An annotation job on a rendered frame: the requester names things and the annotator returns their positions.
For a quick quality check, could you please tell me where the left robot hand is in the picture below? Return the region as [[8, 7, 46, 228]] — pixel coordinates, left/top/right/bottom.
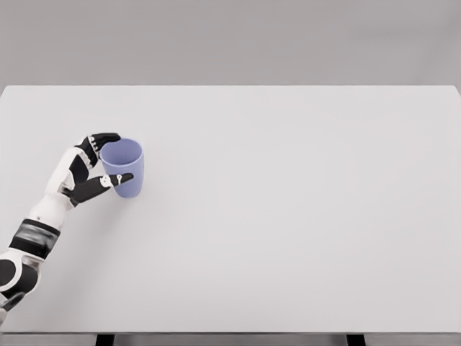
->
[[43, 133, 135, 208]]

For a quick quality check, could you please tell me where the blue plastic cup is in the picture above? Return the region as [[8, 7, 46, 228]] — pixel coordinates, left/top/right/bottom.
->
[[99, 138, 146, 200]]

